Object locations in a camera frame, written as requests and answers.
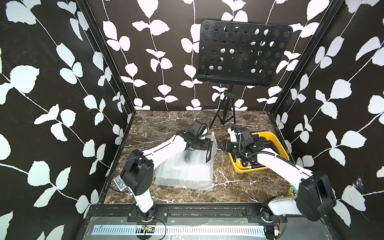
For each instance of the yellow tree sticker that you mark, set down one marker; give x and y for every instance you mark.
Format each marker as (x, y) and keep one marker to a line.
(293, 191)

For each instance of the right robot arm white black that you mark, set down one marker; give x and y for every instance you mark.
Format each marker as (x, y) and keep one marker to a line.
(315, 197)

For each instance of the stack of clear zip-top bags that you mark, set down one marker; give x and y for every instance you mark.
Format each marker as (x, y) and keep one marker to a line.
(195, 175)

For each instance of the black front mounting rail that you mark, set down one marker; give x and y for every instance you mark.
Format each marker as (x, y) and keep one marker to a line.
(253, 212)

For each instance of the clear zip-top bag top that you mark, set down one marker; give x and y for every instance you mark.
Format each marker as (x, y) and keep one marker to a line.
(198, 155)

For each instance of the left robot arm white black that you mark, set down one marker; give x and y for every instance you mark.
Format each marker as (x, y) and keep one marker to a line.
(140, 168)

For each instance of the black perforated music stand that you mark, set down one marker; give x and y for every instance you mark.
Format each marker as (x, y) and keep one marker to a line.
(239, 54)

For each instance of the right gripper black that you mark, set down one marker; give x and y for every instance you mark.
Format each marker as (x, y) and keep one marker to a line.
(226, 146)

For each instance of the small printed card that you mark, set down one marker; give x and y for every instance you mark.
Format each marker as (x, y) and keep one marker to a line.
(122, 187)

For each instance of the white perforated strip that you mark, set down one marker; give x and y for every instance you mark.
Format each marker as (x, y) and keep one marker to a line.
(160, 231)

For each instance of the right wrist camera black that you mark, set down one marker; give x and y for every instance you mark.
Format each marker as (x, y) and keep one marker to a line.
(244, 136)

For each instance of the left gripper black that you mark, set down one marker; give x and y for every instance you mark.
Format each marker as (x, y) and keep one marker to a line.
(206, 145)

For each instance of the yellow plastic tray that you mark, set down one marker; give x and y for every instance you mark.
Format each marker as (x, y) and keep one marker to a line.
(250, 166)

